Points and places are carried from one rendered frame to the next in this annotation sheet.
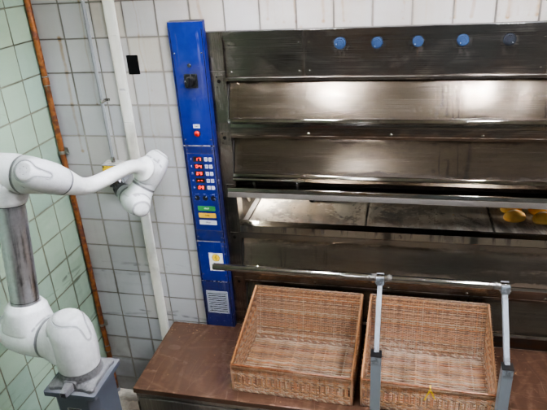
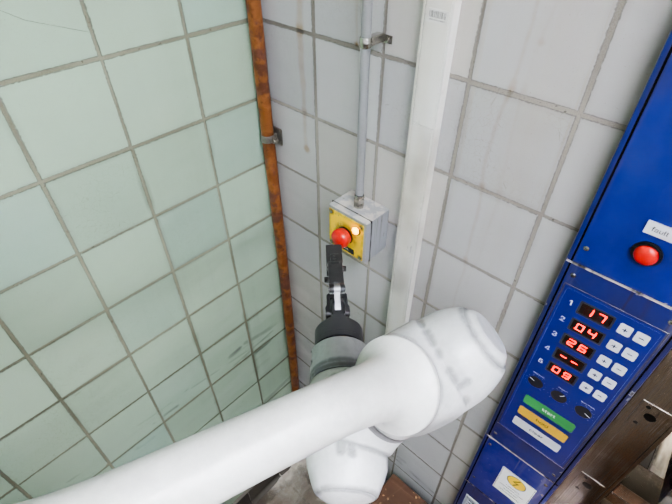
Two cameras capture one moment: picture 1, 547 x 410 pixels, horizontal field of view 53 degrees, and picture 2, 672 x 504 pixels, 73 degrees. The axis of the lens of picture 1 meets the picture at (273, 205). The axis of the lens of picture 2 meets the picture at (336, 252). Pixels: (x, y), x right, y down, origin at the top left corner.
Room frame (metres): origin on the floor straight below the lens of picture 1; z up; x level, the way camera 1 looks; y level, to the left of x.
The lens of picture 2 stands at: (1.91, 0.46, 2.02)
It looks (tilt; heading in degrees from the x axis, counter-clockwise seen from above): 42 degrees down; 29
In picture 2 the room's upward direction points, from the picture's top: straight up
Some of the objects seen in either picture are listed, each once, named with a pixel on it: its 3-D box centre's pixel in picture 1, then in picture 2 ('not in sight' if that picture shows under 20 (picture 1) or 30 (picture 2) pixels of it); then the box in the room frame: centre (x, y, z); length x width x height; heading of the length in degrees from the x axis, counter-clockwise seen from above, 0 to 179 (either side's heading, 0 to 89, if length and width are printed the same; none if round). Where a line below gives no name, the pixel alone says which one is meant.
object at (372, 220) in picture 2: (115, 172); (357, 226); (2.55, 0.76, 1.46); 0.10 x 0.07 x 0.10; 76
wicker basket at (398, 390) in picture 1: (426, 352); not in sight; (1.96, -0.65, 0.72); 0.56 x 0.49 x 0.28; 74
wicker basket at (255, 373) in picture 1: (299, 340); not in sight; (2.11, -0.08, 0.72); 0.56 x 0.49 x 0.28; 75
